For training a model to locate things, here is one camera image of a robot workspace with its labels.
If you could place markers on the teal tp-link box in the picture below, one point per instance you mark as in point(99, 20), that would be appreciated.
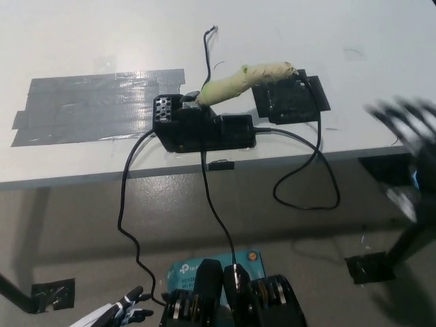
point(184, 272)

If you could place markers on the tape-wrapped soldering iron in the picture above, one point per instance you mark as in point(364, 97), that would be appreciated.
point(238, 85)

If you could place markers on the grey duct tape patch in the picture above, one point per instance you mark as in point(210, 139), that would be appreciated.
point(88, 105)

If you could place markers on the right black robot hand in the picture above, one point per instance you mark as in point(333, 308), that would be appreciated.
point(412, 126)

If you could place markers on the small black tape strip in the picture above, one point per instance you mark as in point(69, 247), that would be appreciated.
point(221, 166)

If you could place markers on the black robot torso blocks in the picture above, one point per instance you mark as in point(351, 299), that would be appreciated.
point(211, 289)

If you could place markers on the black square holder plate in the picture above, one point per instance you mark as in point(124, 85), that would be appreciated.
point(293, 102)

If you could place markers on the black table leg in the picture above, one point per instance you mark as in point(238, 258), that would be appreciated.
point(13, 289)
point(405, 245)

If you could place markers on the black table frame beam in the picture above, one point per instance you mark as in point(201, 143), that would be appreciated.
point(385, 170)

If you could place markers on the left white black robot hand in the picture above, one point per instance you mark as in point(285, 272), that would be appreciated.
point(109, 311)

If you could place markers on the black soldering station base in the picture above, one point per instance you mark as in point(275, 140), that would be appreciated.
point(194, 133)

